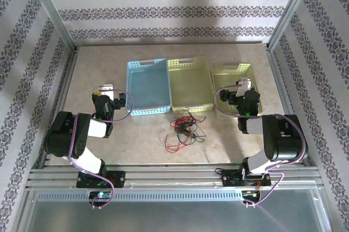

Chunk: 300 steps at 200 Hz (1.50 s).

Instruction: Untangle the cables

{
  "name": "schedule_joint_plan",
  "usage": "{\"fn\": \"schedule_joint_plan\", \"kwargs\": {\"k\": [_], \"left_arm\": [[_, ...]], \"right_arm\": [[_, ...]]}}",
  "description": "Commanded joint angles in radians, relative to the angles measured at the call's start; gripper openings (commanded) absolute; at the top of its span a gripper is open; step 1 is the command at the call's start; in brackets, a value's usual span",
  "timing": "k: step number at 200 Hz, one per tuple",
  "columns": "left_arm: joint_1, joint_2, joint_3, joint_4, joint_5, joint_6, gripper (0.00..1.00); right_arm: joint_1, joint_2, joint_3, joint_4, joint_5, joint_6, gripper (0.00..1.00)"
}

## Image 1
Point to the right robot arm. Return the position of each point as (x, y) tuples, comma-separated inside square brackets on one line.
[(283, 139)]

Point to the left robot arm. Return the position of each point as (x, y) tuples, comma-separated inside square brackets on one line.
[(62, 136)]

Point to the small yellow perforated basket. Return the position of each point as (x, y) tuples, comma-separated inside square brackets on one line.
[(221, 76)]

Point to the blue perforated plastic basket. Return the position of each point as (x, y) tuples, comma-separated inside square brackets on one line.
[(148, 87)]

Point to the large yellow perforated basket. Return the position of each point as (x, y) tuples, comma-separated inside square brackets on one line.
[(191, 84)]

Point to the small controller board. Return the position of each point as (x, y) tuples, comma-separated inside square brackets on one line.
[(101, 195), (252, 193)]

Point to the grey metal panel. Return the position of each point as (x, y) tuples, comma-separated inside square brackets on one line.
[(163, 218)]

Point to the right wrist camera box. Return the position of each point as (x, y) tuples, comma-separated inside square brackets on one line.
[(244, 86)]

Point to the aluminium side rail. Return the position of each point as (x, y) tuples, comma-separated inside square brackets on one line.
[(58, 106), (279, 79)]

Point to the aluminium rail below wall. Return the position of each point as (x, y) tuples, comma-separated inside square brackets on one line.
[(163, 42)]

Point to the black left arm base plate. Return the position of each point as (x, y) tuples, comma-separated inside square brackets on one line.
[(117, 178)]

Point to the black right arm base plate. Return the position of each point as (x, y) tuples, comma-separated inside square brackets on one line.
[(230, 178)]

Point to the aluminium cross rail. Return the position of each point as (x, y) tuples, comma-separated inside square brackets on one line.
[(174, 177)]

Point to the aluminium frame post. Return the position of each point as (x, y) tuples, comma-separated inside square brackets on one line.
[(54, 11), (289, 11)]

